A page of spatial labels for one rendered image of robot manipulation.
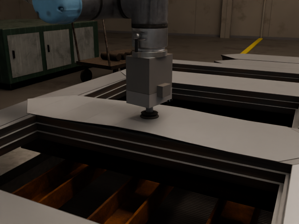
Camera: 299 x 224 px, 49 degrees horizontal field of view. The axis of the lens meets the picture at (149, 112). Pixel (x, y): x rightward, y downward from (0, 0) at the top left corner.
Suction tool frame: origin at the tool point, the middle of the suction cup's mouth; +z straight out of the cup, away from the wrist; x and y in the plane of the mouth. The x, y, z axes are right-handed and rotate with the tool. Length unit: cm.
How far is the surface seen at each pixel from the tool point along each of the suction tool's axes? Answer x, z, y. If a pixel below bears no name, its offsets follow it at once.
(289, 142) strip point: -28.8, -0.5, 6.1
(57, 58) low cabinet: 372, 56, 254
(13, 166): 37.7, 18.3, -13.6
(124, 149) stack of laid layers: -1.3, 3.0, -9.9
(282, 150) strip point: -28.8, -0.5, 1.7
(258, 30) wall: 332, 62, 1002
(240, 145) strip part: -22.0, -0.5, -1.0
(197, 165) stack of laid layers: -16.4, 3.0, -6.7
